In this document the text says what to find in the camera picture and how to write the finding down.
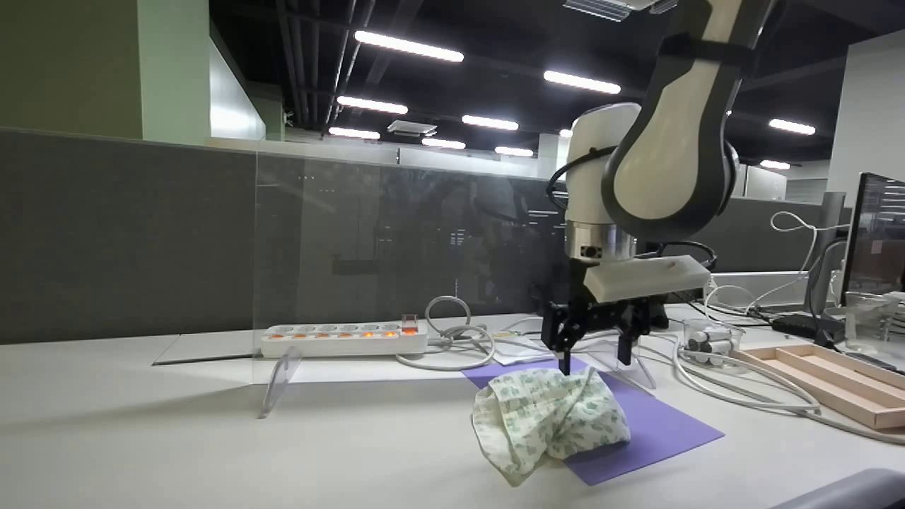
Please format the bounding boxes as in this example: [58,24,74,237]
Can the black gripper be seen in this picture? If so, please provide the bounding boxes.
[541,262,668,377]

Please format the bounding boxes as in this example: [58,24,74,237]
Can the green patterned white towel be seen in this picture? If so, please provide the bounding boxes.
[470,369,632,488]

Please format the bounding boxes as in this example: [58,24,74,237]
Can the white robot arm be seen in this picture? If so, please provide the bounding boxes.
[541,0,777,375]

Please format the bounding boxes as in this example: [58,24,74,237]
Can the clear acrylic screen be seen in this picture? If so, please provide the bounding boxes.
[151,150,663,418]

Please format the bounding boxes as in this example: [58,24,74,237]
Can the purple paper sheet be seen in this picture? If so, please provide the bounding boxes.
[466,363,722,488]

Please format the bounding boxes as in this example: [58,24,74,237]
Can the white plug adapters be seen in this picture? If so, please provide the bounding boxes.
[678,325,738,369]

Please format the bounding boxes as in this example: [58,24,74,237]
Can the white power strip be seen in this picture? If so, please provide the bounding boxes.
[258,324,427,359]

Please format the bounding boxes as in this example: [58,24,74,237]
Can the wooden tray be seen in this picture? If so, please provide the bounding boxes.
[745,346,905,431]

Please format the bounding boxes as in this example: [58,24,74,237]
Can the black computer monitor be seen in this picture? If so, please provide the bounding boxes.
[839,172,905,300]

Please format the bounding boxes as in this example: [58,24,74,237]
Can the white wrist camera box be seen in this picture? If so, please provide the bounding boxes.
[582,256,711,304]

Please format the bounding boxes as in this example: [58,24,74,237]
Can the grey partition wall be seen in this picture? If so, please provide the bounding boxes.
[0,127,852,346]

